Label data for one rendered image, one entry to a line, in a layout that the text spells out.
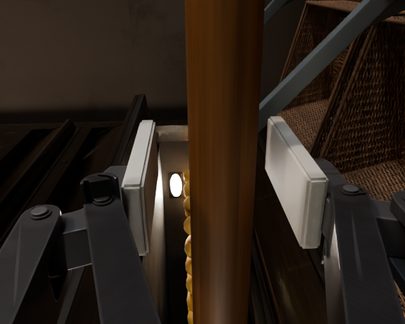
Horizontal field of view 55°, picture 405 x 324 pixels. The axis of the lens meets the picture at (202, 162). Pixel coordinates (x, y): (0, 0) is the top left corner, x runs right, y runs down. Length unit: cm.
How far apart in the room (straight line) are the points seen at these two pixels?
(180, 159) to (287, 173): 164
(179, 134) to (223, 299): 157
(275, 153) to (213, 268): 6
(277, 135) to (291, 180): 3
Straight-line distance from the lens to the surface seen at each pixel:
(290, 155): 16
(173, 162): 181
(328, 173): 16
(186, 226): 133
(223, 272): 19
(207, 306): 21
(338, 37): 57
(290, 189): 16
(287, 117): 168
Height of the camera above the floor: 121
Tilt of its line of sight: 2 degrees down
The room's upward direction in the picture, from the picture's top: 92 degrees counter-clockwise
